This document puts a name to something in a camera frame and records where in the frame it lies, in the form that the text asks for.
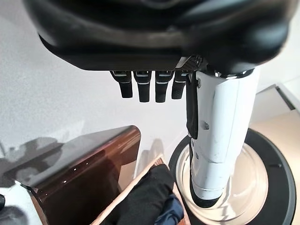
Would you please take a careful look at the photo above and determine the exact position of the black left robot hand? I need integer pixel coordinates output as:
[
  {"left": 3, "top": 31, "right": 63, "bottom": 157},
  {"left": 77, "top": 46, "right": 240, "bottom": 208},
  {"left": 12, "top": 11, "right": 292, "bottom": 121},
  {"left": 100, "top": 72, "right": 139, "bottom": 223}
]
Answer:
[{"left": 22, "top": 0, "right": 291, "bottom": 209}]

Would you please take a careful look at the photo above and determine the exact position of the blue garment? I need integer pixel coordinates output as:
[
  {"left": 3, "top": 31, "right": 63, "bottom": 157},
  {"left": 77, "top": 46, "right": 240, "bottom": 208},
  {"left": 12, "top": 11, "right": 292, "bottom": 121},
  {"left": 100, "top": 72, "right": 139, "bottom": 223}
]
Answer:
[{"left": 154, "top": 193, "right": 185, "bottom": 225}]

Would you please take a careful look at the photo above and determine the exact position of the round washing machine door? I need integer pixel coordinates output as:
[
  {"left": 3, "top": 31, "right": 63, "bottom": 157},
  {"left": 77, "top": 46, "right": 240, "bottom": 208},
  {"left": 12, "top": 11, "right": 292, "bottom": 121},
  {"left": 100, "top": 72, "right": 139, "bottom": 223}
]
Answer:
[{"left": 168, "top": 127, "right": 297, "bottom": 225}]

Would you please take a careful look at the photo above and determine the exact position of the glossy brown wooden table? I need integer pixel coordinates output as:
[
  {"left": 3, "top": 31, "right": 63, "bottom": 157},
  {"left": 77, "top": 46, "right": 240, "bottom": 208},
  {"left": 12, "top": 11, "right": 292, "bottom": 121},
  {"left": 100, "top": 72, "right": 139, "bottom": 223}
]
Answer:
[{"left": 0, "top": 125, "right": 141, "bottom": 225}]

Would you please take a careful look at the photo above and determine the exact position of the large black garment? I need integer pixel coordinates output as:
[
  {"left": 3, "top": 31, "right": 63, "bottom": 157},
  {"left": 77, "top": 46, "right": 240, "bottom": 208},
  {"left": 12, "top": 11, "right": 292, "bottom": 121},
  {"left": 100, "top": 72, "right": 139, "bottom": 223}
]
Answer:
[{"left": 106, "top": 164, "right": 175, "bottom": 225}]

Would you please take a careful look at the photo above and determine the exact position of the rectangular wicker laundry basket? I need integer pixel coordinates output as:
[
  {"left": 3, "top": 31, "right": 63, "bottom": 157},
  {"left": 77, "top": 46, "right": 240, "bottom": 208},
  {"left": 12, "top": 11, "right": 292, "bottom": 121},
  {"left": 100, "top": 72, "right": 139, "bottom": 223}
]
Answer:
[{"left": 90, "top": 157, "right": 188, "bottom": 225}]

